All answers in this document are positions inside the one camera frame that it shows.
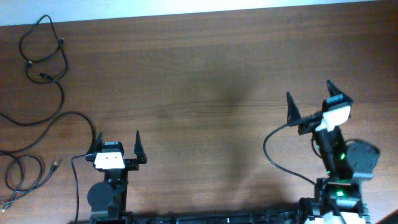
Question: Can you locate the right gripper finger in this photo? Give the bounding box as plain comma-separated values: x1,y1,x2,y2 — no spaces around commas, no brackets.
286,92,302,126
326,80,343,97

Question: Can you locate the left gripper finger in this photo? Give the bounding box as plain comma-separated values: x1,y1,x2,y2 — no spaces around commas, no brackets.
134,131,147,164
86,132,103,154

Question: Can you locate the black USB cable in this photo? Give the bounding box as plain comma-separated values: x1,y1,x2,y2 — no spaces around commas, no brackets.
0,151,62,213
0,14,98,156

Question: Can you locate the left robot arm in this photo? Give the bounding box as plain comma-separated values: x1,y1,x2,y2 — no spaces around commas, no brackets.
86,131,147,224

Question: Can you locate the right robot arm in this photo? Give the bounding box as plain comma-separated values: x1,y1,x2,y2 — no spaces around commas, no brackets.
286,81,381,223

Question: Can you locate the left camera black cable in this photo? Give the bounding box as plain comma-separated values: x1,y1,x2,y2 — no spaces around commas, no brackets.
70,154,96,224

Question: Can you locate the camera black cable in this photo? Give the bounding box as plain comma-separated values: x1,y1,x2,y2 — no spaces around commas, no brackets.
70,154,96,224
262,123,349,224

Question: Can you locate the right camera black cable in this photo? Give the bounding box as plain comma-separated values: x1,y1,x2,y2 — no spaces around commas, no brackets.
262,123,349,224

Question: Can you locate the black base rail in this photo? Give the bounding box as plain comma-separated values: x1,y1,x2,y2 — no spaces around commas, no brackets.
80,210,370,224

